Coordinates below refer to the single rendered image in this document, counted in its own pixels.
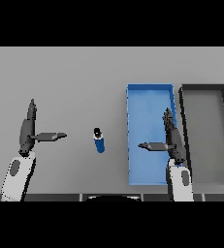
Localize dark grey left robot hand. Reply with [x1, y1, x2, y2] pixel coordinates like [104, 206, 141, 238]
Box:
[17, 98, 68, 158]

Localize dark grey bin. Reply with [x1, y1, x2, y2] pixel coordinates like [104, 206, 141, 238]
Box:
[177, 83, 224, 186]

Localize blue pipe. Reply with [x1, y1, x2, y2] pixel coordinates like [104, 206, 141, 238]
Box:
[92, 127, 106, 154]

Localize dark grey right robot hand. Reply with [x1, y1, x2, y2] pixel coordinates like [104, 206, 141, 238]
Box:
[137, 108, 187, 165]

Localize blue bin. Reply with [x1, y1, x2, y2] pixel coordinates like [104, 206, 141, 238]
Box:
[126, 83, 186, 187]

